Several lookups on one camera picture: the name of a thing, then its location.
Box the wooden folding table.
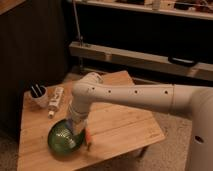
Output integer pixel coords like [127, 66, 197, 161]
[16, 70, 167, 171]

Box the long metal case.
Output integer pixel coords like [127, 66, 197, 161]
[69, 41, 213, 81]

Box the white cup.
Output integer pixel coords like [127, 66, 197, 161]
[30, 84, 48, 108]

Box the white tube bottle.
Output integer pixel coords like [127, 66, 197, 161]
[48, 87, 64, 118]

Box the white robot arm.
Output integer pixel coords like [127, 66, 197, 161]
[67, 72, 213, 171]

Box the black marker left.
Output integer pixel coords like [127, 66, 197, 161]
[30, 86, 38, 98]

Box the black marker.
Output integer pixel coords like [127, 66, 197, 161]
[35, 84, 43, 96]
[30, 86, 38, 98]

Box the green ceramic bowl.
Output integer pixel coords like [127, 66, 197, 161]
[47, 119, 85, 155]

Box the orange carrot toy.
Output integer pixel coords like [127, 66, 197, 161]
[85, 128, 92, 151]

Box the upper shelf board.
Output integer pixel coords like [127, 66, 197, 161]
[75, 0, 213, 21]

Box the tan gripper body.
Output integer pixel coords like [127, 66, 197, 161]
[66, 118, 87, 134]

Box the metal stand pole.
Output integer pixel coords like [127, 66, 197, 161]
[72, 0, 84, 72]

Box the black marker right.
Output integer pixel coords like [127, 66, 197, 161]
[35, 84, 43, 96]

